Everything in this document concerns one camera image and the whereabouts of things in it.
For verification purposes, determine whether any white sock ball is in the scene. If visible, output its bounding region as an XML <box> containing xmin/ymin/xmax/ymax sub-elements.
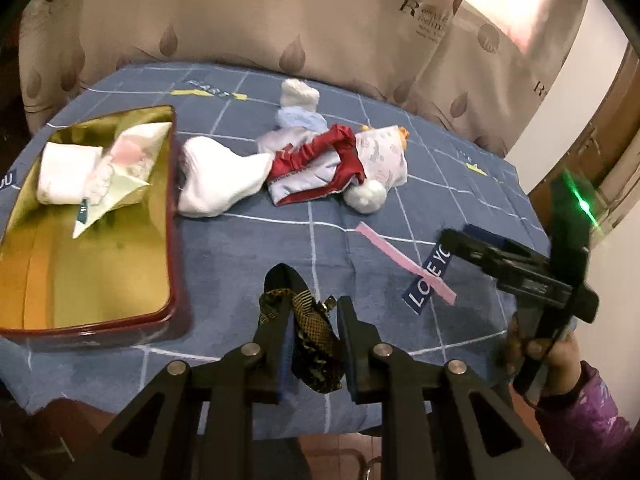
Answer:
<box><xmin>345</xmin><ymin>178</ymin><xmax>388</xmax><ymax>216</ymax></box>

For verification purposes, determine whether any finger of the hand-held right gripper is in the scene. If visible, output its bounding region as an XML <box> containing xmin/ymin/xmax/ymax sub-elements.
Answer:
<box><xmin>439</xmin><ymin>228</ymin><xmax>505</xmax><ymax>284</ymax></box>
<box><xmin>461</xmin><ymin>223</ymin><xmax>549</xmax><ymax>261</ymax></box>

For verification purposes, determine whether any light blue terry sock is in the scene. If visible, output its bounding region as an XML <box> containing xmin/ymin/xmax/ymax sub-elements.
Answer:
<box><xmin>276</xmin><ymin>106</ymin><xmax>328</xmax><ymax>133</ymax></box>

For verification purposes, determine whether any white pink printed cloth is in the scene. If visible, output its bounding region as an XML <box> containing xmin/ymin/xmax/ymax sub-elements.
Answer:
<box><xmin>72</xmin><ymin>121</ymin><xmax>173</xmax><ymax>239</ymax></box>

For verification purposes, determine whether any large white sock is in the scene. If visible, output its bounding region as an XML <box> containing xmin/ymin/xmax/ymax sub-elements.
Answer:
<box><xmin>177</xmin><ymin>136</ymin><xmax>273</xmax><ymax>218</ymax></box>

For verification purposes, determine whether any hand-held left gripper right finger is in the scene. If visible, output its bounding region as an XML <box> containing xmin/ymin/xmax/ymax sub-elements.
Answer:
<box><xmin>336</xmin><ymin>295</ymin><xmax>576</xmax><ymax>480</ymax></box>

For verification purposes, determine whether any red tin box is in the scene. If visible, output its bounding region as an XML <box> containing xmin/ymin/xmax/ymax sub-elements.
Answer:
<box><xmin>0</xmin><ymin>105</ymin><xmax>178</xmax><ymax>345</ymax></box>

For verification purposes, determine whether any blue checked tablecloth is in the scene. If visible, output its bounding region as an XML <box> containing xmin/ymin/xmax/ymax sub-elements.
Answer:
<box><xmin>0</xmin><ymin>62</ymin><xmax>551</xmax><ymax>436</ymax></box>

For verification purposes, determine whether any beige leaf print curtain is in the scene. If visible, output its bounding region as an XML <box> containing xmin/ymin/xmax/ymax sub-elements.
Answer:
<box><xmin>17</xmin><ymin>0</ymin><xmax>591</xmax><ymax>158</ymax></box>

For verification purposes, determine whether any small white sock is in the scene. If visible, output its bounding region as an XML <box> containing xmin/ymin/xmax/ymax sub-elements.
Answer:
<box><xmin>280</xmin><ymin>79</ymin><xmax>320</xmax><ymax>111</ymax></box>

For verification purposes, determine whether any grey printed sock with pompom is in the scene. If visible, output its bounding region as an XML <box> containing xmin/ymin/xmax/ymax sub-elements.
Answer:
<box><xmin>352</xmin><ymin>125</ymin><xmax>411</xmax><ymax>188</ymax></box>

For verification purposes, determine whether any person's right hand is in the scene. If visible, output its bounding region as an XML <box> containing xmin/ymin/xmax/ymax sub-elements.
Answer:
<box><xmin>504</xmin><ymin>310</ymin><xmax>585</xmax><ymax>405</ymax></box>

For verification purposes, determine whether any red and grey sock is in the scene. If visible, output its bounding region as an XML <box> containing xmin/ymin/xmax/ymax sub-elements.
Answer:
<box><xmin>257</xmin><ymin>124</ymin><xmax>368</xmax><ymax>207</ymax></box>

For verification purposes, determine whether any wooden cabinet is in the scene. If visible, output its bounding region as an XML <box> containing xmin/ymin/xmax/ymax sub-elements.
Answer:
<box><xmin>530</xmin><ymin>45</ymin><xmax>640</xmax><ymax>241</ymax></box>

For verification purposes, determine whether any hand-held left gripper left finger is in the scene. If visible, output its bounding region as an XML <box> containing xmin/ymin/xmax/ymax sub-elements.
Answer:
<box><xmin>65</xmin><ymin>292</ymin><xmax>296</xmax><ymax>480</ymax></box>

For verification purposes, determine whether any black gold patterned sock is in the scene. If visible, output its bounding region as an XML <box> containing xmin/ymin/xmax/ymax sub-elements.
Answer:
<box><xmin>258</xmin><ymin>263</ymin><xmax>346</xmax><ymax>394</ymax></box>

